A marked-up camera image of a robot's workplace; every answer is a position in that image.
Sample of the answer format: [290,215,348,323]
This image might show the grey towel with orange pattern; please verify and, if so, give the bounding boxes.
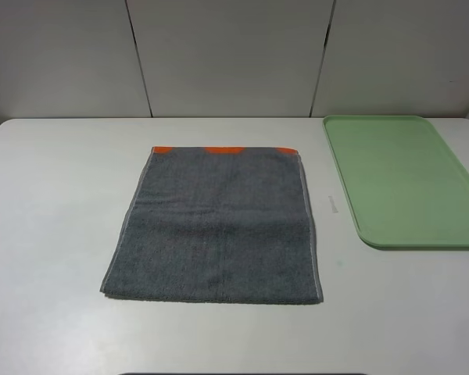
[101,146,324,305]

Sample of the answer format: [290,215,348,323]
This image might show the light green plastic tray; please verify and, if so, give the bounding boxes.
[323,116,469,248]

